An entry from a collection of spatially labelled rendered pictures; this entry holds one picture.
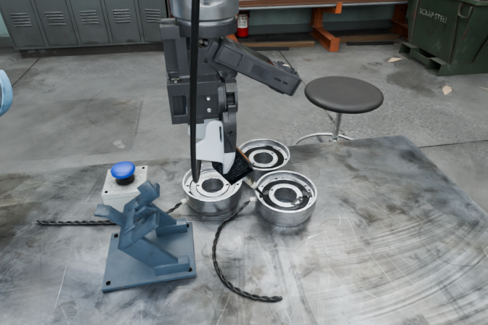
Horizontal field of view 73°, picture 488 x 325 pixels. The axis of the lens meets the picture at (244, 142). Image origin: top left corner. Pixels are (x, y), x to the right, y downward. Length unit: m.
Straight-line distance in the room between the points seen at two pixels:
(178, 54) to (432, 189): 0.53
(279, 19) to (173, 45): 4.08
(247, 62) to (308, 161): 0.37
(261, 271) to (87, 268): 0.25
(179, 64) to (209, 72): 0.04
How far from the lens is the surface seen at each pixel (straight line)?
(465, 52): 3.65
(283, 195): 0.61
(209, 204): 0.56
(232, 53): 0.39
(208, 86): 0.39
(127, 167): 0.60
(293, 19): 4.51
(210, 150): 0.44
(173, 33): 0.38
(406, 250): 0.59
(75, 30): 3.97
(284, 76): 0.41
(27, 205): 0.71
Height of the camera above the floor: 1.22
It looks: 34 degrees down
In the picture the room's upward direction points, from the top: straight up
